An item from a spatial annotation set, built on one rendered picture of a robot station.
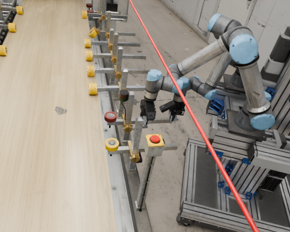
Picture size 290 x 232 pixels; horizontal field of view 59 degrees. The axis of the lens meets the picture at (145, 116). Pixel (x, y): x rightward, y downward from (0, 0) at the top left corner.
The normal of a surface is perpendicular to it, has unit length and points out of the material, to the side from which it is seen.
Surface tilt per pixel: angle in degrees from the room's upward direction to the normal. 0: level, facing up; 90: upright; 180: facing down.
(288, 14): 90
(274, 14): 90
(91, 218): 0
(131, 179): 0
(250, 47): 85
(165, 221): 0
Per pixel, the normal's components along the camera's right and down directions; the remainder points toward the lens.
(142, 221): 0.14, -0.77
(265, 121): -0.11, 0.70
